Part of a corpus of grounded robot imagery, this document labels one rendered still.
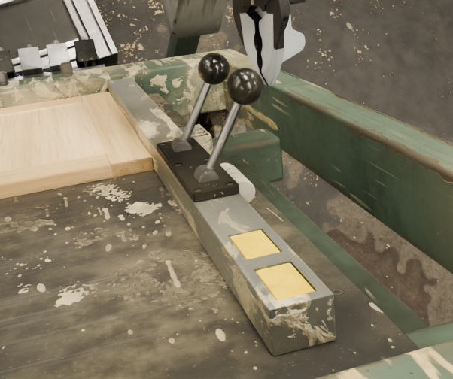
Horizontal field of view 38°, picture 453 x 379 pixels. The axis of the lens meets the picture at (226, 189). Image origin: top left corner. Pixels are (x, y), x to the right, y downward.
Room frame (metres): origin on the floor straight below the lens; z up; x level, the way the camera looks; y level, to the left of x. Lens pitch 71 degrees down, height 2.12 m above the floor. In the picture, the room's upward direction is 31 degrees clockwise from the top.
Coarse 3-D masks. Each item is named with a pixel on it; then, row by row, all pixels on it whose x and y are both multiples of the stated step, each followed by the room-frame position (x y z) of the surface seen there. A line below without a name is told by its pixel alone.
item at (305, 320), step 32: (128, 96) 0.43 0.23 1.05; (160, 128) 0.34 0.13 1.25; (160, 160) 0.26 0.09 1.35; (192, 224) 0.18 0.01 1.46; (224, 224) 0.17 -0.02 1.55; (256, 224) 0.18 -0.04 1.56; (224, 256) 0.14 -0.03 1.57; (288, 256) 0.16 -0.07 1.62; (256, 288) 0.11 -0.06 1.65; (320, 288) 0.13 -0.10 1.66; (256, 320) 0.10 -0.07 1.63; (288, 320) 0.10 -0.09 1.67; (320, 320) 0.11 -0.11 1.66; (288, 352) 0.08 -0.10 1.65
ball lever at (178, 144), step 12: (204, 60) 0.37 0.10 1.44; (216, 60) 0.37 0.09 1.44; (204, 72) 0.35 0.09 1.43; (216, 72) 0.36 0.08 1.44; (228, 72) 0.37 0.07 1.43; (204, 84) 0.35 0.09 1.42; (216, 84) 0.36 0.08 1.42; (204, 96) 0.34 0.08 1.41; (192, 120) 0.31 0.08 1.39; (180, 144) 0.28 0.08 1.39
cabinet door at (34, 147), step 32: (96, 96) 0.45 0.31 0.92; (0, 128) 0.27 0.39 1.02; (32, 128) 0.29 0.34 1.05; (64, 128) 0.31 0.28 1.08; (96, 128) 0.33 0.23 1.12; (128, 128) 0.35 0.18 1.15; (0, 160) 0.19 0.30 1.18; (32, 160) 0.21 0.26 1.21; (64, 160) 0.23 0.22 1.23; (96, 160) 0.24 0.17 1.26; (128, 160) 0.26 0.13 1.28; (0, 192) 0.13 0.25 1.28; (32, 192) 0.16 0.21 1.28
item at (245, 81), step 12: (240, 72) 0.32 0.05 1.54; (252, 72) 0.33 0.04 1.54; (228, 84) 0.31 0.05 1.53; (240, 84) 0.31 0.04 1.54; (252, 84) 0.32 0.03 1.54; (240, 96) 0.30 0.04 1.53; (252, 96) 0.31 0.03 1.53; (240, 108) 0.30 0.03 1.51; (228, 120) 0.28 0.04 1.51; (228, 132) 0.27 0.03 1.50; (216, 144) 0.26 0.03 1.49; (216, 156) 0.25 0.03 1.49; (204, 168) 0.24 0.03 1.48; (204, 180) 0.22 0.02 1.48
